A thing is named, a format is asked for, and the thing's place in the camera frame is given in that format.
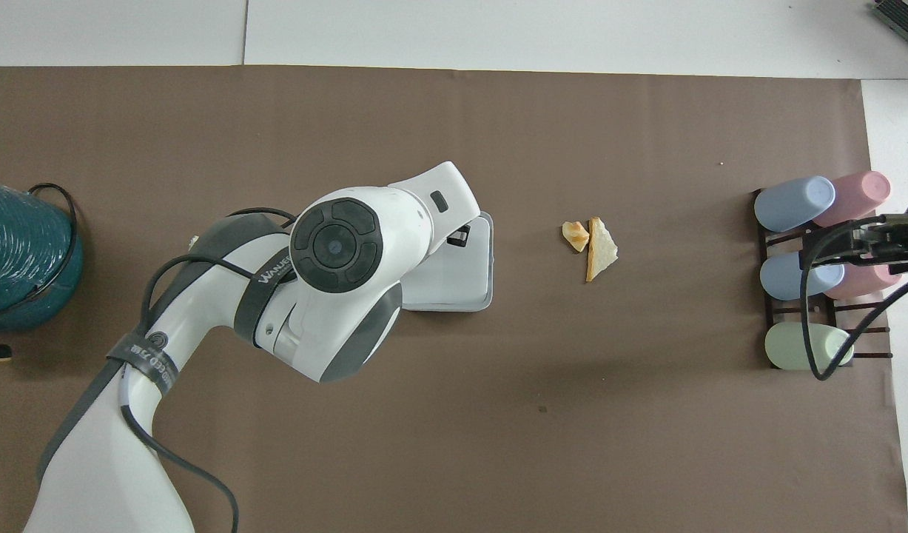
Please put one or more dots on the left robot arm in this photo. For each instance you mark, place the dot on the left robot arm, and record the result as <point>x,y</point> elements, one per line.
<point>350,215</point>

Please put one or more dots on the white lidded bin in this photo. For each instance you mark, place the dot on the white lidded bin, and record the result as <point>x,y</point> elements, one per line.
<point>461,281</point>

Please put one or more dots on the pink cup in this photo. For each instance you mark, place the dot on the pink cup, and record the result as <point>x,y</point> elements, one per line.
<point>868,281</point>
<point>861,192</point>

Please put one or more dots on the blue cup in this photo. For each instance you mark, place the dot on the blue cup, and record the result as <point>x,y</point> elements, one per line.
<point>783,277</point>
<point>792,204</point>

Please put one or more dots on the dark wooden cup rack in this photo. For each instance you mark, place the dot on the dark wooden cup rack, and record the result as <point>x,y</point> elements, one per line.
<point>770,244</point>

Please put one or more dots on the green cup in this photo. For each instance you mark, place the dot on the green cup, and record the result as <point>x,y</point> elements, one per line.
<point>794,346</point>

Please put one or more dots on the grey ribbed device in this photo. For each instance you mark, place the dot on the grey ribbed device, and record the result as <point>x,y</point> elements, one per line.
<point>905,15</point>

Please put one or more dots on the triangular bread slice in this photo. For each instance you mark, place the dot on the triangular bread slice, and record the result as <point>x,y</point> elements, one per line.
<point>600,252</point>

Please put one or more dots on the small bread piece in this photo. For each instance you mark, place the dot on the small bread piece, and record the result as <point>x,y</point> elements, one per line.
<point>576,235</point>

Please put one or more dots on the teal ribbed container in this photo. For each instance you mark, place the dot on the teal ribbed container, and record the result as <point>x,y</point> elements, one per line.
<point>17,252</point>

